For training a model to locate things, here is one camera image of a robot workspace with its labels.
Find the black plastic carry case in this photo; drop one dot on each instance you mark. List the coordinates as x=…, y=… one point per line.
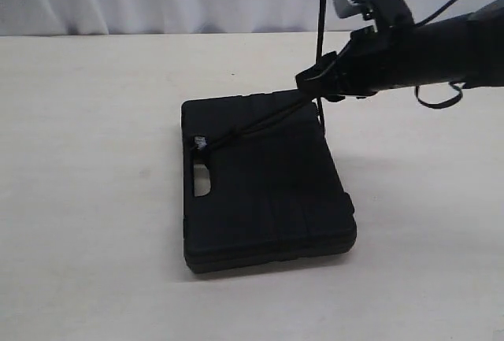
x=271, y=196

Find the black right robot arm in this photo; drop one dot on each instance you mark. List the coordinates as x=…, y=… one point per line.
x=467, y=49

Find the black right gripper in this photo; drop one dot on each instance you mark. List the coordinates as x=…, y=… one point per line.
x=367, y=64

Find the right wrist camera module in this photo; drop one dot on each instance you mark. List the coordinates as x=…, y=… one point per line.
x=386, y=14

